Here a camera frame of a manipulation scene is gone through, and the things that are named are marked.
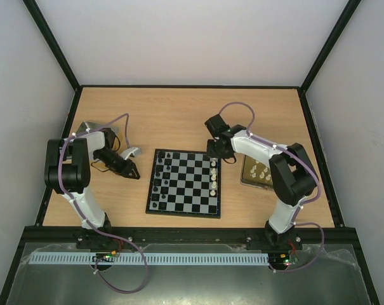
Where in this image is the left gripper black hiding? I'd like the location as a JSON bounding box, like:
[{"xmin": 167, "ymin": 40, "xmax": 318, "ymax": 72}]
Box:
[{"xmin": 94, "ymin": 149, "xmax": 140, "ymax": 180}]

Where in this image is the gold metal tin tray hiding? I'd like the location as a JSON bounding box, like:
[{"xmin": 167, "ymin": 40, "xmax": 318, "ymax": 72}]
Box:
[{"xmin": 240, "ymin": 156, "xmax": 273, "ymax": 191}]

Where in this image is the black white chess board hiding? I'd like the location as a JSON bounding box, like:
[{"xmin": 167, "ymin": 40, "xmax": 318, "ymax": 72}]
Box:
[{"xmin": 145, "ymin": 149, "xmax": 221, "ymax": 219}]

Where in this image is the silver metal tin tray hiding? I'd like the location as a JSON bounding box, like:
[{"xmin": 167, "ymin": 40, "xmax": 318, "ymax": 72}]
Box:
[{"xmin": 76, "ymin": 121, "xmax": 119, "ymax": 153}]

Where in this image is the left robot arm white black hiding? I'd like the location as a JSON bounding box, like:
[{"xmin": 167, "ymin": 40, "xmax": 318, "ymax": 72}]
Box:
[{"xmin": 44, "ymin": 128, "xmax": 141, "ymax": 250}]

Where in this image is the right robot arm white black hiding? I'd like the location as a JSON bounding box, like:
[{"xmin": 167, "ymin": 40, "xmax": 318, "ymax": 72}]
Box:
[{"xmin": 205, "ymin": 114, "xmax": 319, "ymax": 249}]

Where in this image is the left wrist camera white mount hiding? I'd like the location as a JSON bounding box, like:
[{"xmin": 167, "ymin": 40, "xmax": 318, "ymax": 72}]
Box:
[{"xmin": 120, "ymin": 147, "xmax": 142, "ymax": 160}]

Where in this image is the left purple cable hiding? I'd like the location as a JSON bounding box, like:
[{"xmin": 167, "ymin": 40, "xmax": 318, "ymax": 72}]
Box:
[{"xmin": 58, "ymin": 112, "xmax": 149, "ymax": 294}]

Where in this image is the light blue slotted cable duct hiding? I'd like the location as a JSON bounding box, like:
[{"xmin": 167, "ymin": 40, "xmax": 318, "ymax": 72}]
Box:
[{"xmin": 29, "ymin": 252, "xmax": 268, "ymax": 266}]

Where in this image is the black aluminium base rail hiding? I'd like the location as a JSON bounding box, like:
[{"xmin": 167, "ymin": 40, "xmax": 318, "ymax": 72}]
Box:
[{"xmin": 21, "ymin": 224, "xmax": 357, "ymax": 252}]

